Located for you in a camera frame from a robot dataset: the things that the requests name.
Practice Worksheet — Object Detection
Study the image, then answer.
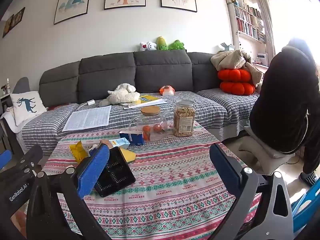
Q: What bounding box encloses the white deer print pillow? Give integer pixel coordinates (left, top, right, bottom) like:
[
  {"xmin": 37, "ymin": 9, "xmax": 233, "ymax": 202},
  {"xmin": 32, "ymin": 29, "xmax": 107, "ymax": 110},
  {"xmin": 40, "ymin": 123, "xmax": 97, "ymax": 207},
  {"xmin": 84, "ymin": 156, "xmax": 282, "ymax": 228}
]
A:
[{"xmin": 10, "ymin": 91, "xmax": 47, "ymax": 127}]

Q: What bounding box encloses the framed mountain picture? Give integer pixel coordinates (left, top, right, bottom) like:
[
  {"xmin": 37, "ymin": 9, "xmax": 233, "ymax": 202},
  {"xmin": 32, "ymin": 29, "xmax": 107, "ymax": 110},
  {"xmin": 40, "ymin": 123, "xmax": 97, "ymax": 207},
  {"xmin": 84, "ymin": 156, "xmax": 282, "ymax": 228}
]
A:
[{"xmin": 54, "ymin": 0, "xmax": 94, "ymax": 25}]

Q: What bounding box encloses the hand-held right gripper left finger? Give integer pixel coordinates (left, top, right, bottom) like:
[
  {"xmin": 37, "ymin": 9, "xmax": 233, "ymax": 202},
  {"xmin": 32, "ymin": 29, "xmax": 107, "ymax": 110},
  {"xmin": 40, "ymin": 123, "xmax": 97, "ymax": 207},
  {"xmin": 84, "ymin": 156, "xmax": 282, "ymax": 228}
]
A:
[{"xmin": 26, "ymin": 144, "xmax": 112, "ymax": 240}]

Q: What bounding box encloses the black plastic tray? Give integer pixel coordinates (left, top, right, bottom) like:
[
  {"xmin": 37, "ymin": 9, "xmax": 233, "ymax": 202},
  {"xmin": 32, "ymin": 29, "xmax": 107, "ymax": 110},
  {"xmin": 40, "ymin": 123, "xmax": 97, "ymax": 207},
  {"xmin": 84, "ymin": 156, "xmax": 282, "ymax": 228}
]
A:
[{"xmin": 94, "ymin": 147, "xmax": 137, "ymax": 198}]

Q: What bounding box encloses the grey patterned curtain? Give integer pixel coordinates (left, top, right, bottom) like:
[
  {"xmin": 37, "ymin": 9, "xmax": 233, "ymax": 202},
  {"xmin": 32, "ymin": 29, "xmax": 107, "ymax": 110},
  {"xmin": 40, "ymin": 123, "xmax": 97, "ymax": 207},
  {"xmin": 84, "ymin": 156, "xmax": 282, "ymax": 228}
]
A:
[{"xmin": 252, "ymin": 0, "xmax": 276, "ymax": 55}]

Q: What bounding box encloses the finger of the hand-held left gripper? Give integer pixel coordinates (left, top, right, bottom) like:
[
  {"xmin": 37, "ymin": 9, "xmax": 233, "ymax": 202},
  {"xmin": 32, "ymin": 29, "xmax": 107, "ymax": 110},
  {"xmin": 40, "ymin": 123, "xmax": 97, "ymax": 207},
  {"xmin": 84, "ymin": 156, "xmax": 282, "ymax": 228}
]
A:
[
  {"xmin": 0, "ymin": 149, "xmax": 12, "ymax": 171},
  {"xmin": 14, "ymin": 144, "xmax": 44, "ymax": 178}
]

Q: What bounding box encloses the dark wall picture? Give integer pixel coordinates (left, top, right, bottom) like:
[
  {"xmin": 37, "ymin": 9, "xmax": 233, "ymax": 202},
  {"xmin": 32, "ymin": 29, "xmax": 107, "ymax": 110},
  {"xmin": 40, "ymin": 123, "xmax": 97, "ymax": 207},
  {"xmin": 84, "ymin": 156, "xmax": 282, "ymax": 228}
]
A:
[{"xmin": 2, "ymin": 7, "xmax": 26, "ymax": 38}]

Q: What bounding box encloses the printed paper sheet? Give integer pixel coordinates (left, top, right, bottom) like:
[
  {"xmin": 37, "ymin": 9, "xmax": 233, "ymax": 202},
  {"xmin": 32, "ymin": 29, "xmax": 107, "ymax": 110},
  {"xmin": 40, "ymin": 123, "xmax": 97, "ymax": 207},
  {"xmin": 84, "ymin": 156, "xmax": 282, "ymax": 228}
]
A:
[{"xmin": 62, "ymin": 105, "xmax": 112, "ymax": 132}]

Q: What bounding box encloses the blue plastic chair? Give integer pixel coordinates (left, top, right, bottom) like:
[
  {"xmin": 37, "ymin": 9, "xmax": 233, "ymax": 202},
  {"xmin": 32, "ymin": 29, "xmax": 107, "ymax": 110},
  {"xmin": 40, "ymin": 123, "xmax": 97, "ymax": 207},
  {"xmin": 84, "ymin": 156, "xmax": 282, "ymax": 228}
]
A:
[{"xmin": 290, "ymin": 186, "xmax": 320, "ymax": 240}]

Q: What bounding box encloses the white charger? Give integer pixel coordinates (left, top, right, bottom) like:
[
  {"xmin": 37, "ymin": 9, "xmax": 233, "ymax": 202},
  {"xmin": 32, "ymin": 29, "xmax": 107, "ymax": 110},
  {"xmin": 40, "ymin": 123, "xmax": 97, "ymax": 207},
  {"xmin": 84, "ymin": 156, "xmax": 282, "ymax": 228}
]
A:
[{"xmin": 76, "ymin": 100, "xmax": 95, "ymax": 111}]

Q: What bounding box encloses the grey fabric sofa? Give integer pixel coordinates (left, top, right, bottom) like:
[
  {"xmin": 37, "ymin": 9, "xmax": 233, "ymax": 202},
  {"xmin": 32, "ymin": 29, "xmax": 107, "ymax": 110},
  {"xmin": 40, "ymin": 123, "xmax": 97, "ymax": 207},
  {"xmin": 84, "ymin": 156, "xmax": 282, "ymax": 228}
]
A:
[{"xmin": 39, "ymin": 50, "xmax": 260, "ymax": 108}]

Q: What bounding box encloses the yellow wedge sponge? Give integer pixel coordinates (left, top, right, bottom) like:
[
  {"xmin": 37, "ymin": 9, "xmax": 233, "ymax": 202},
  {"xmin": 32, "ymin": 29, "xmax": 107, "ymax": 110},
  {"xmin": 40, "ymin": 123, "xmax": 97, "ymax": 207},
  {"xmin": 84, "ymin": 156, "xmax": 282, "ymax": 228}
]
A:
[{"xmin": 119, "ymin": 147, "xmax": 137, "ymax": 161}]

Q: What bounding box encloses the orange pumpkin cushion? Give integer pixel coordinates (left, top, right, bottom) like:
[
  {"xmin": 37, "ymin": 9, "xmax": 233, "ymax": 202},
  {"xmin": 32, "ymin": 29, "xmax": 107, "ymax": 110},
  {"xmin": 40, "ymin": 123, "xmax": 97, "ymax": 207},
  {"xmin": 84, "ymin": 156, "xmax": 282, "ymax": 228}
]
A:
[
  {"xmin": 219, "ymin": 81, "xmax": 256, "ymax": 96},
  {"xmin": 217, "ymin": 68, "xmax": 252, "ymax": 83}
]

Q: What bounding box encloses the dark blue open carton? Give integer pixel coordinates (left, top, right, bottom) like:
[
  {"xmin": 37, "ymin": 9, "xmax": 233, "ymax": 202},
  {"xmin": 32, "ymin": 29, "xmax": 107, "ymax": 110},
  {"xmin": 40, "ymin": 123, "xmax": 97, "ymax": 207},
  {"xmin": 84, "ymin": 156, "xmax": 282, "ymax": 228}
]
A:
[{"xmin": 119, "ymin": 130, "xmax": 145, "ymax": 146}]

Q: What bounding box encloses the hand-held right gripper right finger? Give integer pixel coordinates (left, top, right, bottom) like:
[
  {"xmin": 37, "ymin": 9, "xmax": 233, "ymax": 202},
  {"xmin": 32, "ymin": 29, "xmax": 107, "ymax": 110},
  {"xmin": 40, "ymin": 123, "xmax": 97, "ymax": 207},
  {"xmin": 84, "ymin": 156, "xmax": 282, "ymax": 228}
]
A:
[{"xmin": 209, "ymin": 143, "xmax": 294, "ymax": 240}]

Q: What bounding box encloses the patterned pink green tablecloth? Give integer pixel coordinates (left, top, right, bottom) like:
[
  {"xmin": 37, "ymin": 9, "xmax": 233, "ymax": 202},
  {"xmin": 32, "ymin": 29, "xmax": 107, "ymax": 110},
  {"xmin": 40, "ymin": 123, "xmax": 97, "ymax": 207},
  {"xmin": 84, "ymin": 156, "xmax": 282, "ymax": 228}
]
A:
[{"xmin": 41, "ymin": 121, "xmax": 262, "ymax": 240}]

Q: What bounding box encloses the white plush dog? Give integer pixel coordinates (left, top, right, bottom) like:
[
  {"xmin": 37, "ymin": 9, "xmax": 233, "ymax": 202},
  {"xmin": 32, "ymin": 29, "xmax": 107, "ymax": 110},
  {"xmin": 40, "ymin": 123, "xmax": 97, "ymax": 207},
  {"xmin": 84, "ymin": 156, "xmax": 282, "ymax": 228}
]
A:
[{"xmin": 99, "ymin": 83, "xmax": 141, "ymax": 107}]

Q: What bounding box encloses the yellow blue booklet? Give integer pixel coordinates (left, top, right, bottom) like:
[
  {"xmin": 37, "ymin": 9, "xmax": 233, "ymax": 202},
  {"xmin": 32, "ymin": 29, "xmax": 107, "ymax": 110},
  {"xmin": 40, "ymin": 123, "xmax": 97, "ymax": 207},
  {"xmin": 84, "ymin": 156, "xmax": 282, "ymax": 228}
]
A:
[{"xmin": 122, "ymin": 94, "xmax": 168, "ymax": 110}]

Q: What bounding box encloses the grey striped sofa cover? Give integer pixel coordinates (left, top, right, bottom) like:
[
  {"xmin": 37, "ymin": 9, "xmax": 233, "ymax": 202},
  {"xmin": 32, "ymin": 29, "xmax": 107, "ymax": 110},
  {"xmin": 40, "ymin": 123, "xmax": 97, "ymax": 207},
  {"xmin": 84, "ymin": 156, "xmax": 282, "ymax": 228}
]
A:
[{"xmin": 16, "ymin": 90, "xmax": 261, "ymax": 155}]

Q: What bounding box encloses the row of books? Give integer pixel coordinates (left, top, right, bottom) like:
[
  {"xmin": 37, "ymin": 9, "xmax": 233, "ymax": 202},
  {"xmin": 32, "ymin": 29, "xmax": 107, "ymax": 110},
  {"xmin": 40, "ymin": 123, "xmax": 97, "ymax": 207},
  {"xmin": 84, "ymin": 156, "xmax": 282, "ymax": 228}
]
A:
[{"xmin": 235, "ymin": 0, "xmax": 265, "ymax": 42}]

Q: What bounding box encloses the orange plastic bag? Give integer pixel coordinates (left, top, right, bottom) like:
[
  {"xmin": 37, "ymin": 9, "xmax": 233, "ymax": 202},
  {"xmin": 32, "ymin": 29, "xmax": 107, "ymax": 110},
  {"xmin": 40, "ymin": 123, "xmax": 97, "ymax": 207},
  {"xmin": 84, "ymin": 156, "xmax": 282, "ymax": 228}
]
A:
[{"xmin": 159, "ymin": 85, "xmax": 175, "ymax": 97}]

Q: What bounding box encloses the yellow green corn plush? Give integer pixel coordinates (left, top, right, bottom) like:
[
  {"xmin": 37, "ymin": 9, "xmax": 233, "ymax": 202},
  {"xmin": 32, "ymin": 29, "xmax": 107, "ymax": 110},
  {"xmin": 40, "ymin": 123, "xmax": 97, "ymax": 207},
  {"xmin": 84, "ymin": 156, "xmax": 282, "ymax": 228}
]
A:
[{"xmin": 156, "ymin": 36, "xmax": 169, "ymax": 52}]

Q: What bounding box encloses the beige blanket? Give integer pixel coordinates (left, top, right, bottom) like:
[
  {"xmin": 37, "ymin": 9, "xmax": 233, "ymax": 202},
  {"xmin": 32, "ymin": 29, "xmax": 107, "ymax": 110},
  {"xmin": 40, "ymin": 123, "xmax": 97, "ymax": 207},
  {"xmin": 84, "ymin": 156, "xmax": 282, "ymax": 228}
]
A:
[{"xmin": 210, "ymin": 49, "xmax": 264, "ymax": 88}]

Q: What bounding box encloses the white towel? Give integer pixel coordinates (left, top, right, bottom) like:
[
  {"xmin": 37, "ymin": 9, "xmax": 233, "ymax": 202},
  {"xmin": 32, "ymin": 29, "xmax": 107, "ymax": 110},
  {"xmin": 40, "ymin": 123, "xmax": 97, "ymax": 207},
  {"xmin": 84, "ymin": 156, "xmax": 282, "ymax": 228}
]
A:
[{"xmin": 0, "ymin": 107, "xmax": 23, "ymax": 133}]

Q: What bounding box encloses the white bookshelf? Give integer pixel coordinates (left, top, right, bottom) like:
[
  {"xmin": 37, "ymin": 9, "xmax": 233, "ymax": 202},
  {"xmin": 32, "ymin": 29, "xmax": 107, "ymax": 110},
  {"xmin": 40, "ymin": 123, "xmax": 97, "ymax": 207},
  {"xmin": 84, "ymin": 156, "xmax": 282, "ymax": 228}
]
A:
[{"xmin": 226, "ymin": 0, "xmax": 267, "ymax": 63}]

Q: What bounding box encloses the light blue milk carton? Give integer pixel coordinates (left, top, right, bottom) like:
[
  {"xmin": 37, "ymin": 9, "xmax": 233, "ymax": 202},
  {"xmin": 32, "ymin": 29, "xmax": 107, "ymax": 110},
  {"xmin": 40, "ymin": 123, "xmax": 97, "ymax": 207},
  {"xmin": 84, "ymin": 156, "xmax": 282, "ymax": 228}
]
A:
[{"xmin": 100, "ymin": 139, "xmax": 131, "ymax": 152}]

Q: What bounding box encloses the white plush toy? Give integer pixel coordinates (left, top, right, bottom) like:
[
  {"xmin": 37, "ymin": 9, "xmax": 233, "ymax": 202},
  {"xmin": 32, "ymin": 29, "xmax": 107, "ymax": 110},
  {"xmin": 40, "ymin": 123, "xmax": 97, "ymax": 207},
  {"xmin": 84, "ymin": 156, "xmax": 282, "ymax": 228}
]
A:
[{"xmin": 139, "ymin": 41, "xmax": 157, "ymax": 52}]

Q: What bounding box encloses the green plush toy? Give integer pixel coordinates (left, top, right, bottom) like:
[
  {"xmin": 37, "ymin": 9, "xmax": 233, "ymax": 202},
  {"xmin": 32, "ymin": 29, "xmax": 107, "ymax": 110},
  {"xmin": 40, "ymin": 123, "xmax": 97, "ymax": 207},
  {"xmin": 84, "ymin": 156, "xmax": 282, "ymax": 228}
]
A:
[{"xmin": 168, "ymin": 39, "xmax": 186, "ymax": 51}]

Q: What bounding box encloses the stool with grey cushion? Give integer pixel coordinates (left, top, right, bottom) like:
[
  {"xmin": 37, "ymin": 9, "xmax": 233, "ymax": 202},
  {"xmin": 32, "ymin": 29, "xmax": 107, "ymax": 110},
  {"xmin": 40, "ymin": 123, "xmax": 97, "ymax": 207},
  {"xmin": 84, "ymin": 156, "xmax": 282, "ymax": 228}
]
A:
[{"xmin": 240, "ymin": 126, "xmax": 296, "ymax": 175}]

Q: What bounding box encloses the glass jar with cork lid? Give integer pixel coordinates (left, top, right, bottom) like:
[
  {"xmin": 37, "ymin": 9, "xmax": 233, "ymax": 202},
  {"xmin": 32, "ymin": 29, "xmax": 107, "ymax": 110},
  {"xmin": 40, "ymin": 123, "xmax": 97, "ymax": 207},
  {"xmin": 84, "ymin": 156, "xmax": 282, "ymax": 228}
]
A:
[{"xmin": 129, "ymin": 105, "xmax": 168, "ymax": 142}]

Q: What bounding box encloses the yellow wrapper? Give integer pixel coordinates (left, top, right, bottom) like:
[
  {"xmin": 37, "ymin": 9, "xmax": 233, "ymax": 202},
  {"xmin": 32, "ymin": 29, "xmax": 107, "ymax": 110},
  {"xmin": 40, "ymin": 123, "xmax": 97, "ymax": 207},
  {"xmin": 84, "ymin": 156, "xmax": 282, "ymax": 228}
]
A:
[{"xmin": 69, "ymin": 141, "xmax": 92, "ymax": 163}]

